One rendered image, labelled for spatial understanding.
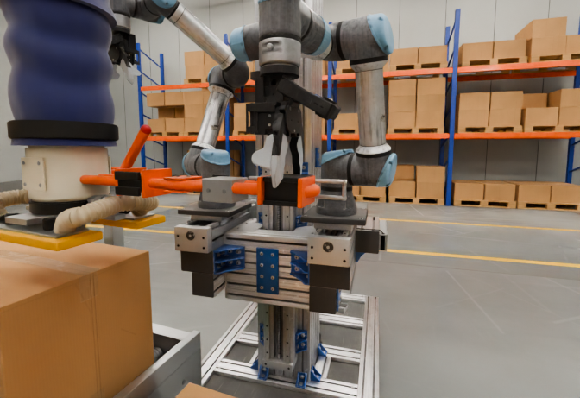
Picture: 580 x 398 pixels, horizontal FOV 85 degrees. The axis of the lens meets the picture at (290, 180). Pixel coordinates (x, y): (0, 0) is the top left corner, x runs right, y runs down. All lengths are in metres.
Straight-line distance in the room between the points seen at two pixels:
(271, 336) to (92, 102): 1.13
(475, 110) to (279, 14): 7.59
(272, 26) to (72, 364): 0.93
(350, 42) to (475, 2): 9.00
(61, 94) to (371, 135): 0.83
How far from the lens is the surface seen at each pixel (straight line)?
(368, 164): 1.07
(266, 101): 0.59
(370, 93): 1.04
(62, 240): 0.79
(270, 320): 1.49
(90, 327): 1.06
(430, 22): 9.68
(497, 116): 8.16
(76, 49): 0.91
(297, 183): 0.54
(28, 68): 0.92
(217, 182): 0.62
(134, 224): 0.90
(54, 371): 1.05
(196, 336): 1.31
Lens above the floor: 1.27
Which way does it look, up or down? 6 degrees down
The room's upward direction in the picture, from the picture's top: straight up
